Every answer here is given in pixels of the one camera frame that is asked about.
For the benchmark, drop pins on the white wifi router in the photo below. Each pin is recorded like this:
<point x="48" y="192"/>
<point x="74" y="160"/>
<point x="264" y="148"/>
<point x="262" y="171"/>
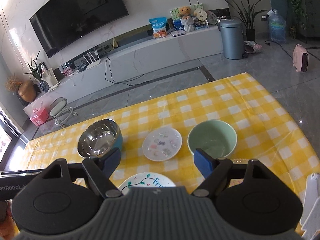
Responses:
<point x="92" y="59"/>

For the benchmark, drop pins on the brown teddy bear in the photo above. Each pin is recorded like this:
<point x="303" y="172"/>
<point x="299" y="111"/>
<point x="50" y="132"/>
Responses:
<point x="184" y="12"/>

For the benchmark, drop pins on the blue snack bag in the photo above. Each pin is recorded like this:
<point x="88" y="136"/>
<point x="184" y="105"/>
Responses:
<point x="159" y="27"/>

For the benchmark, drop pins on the green ceramic bowl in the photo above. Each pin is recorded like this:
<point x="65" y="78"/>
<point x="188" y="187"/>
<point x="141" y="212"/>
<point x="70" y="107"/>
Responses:
<point x="215" y="137"/>

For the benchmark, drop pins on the blue water jug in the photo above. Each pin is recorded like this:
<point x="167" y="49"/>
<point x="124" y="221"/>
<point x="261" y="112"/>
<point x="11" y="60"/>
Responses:
<point x="277" y="27"/>

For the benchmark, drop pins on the black curved television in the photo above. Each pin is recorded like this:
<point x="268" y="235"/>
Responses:
<point x="61" y="22"/>

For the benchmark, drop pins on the orange round vase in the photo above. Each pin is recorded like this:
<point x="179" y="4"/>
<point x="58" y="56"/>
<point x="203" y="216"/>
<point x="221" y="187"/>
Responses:
<point x="27" y="91"/>

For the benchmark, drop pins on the small grey stool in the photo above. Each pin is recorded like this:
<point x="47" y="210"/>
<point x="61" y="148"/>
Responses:
<point x="60" y="112"/>

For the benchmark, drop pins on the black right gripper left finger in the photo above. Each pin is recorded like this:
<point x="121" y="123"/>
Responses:
<point x="98" y="172"/>

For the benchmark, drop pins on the potted green plant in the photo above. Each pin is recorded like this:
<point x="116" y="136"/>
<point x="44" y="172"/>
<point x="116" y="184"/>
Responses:
<point x="247" y="14"/>

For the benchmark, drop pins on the white fruity plate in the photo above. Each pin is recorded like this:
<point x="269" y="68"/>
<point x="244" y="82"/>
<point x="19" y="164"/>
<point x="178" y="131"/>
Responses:
<point x="145" y="179"/>

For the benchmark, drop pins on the yellow checkered tablecloth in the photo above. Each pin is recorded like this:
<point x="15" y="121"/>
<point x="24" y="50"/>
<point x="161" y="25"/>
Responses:
<point x="262" y="200"/>

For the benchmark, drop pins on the small white sticker plate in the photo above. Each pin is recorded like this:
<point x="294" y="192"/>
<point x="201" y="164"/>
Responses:
<point x="162" y="144"/>

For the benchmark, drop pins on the pink storage box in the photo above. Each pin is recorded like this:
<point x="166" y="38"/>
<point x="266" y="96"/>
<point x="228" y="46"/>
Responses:
<point x="39" y="116"/>

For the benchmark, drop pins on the small plant blue vase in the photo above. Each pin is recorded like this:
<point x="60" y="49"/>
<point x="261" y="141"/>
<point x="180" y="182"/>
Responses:
<point x="35" y="69"/>

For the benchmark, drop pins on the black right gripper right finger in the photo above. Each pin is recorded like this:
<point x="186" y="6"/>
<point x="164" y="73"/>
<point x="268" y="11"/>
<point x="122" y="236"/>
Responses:
<point x="214" y="171"/>

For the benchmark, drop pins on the white tv cabinet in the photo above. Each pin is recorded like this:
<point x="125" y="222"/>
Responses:
<point x="131" y="62"/>

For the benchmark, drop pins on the grey metal trash bin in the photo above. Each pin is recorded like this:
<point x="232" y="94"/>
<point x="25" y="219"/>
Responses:
<point x="232" y="39"/>

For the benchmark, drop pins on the blue steel bowl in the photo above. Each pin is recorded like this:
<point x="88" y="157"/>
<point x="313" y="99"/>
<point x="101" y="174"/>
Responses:
<point x="99" y="138"/>

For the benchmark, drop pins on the pink space heater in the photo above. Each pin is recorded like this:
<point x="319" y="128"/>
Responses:
<point x="300" y="58"/>

